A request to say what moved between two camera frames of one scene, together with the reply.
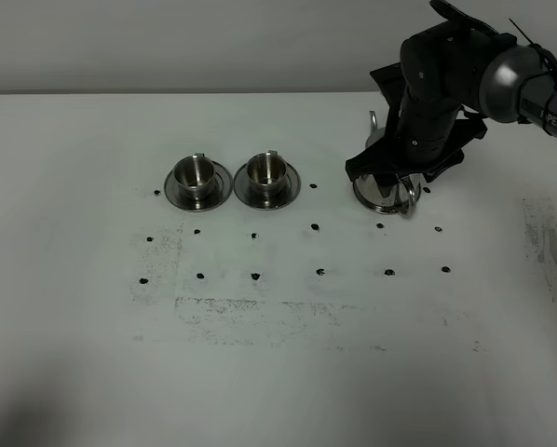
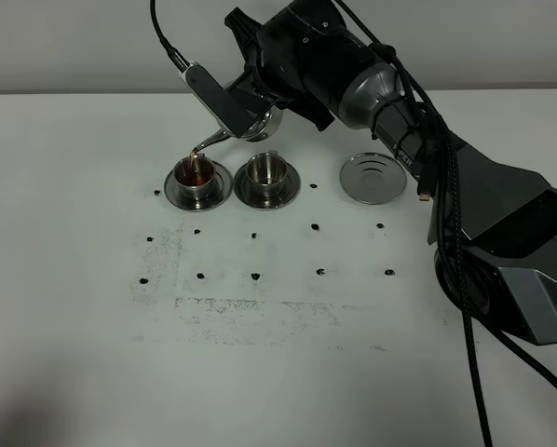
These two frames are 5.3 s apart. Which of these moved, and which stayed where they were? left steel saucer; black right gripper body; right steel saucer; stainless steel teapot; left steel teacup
Moved: black right gripper body; stainless steel teapot
Stayed: right steel saucer; left steel teacup; left steel saucer
